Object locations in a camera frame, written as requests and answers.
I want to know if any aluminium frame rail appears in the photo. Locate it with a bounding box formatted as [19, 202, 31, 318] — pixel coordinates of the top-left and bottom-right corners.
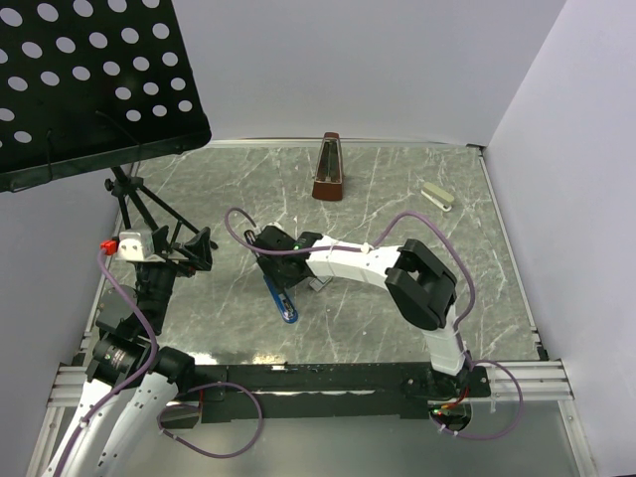
[46, 362, 574, 407]

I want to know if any small beige white stapler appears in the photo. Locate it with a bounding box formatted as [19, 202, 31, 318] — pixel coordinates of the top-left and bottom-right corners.
[420, 182, 455, 213]

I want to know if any black perforated music stand desk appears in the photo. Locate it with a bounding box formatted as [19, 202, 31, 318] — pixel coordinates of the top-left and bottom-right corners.
[1, 1, 212, 192]

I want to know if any brown wooden metronome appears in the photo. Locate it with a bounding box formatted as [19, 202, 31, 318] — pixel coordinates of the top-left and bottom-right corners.
[312, 132, 344, 202]

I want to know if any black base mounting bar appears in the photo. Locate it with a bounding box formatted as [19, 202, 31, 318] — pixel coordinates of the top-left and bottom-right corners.
[133, 361, 493, 426]

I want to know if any blue metal stapler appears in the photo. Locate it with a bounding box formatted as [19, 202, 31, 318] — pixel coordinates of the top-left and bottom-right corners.
[263, 275, 298, 324]

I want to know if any black music stand tripod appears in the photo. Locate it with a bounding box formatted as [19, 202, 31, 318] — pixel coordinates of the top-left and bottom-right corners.
[104, 166, 200, 234]

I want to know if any white staple box tray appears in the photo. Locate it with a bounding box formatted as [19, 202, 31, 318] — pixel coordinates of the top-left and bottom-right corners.
[309, 277, 331, 292]

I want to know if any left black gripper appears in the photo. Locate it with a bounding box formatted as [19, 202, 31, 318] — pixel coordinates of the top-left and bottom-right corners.
[136, 225, 211, 332]

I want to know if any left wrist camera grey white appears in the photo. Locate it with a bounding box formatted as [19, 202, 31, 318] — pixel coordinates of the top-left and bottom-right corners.
[100, 230, 162, 263]

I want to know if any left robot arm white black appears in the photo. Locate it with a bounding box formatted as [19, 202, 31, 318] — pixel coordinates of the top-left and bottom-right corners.
[44, 228, 214, 476]

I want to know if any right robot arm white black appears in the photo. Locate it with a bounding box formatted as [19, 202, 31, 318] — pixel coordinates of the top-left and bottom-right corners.
[243, 225, 469, 396]

